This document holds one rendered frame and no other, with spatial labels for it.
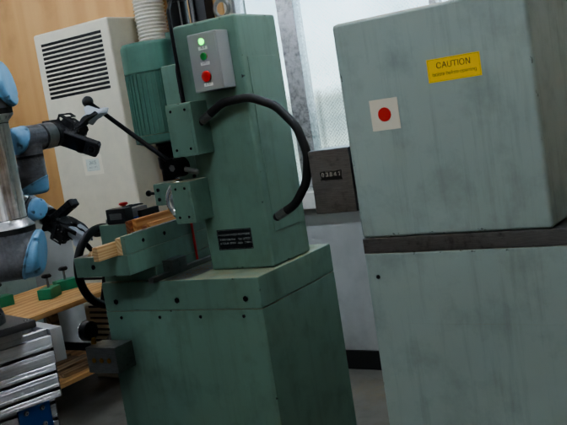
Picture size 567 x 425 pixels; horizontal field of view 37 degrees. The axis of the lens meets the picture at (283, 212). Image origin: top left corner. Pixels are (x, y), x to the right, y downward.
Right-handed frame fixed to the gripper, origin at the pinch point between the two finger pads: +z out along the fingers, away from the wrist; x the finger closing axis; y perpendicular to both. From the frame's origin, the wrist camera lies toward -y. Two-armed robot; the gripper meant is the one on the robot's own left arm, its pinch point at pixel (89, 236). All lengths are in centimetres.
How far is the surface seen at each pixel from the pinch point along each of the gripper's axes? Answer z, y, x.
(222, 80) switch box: 44, -76, 19
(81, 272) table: 25.5, -8.0, 33.1
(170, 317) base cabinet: 54, -5, 24
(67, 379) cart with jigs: -34, 105, -56
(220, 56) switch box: 42, -82, 19
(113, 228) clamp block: 16.0, -13.2, 10.2
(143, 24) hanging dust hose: -86, -47, -112
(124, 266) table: 40, -18, 33
